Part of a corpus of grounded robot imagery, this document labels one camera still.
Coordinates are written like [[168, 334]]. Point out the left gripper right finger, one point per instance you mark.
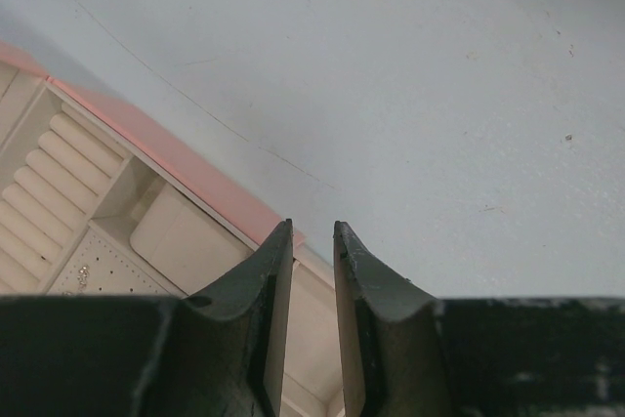
[[405, 352]]

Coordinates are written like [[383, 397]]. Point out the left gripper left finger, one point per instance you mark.
[[217, 352]]

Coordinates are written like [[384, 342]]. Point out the pink jewelry box drawer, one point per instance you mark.
[[312, 384]]

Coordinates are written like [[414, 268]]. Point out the pink jewelry box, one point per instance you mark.
[[89, 180]]

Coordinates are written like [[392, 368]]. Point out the gold stud earrings in box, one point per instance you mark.
[[82, 281]]

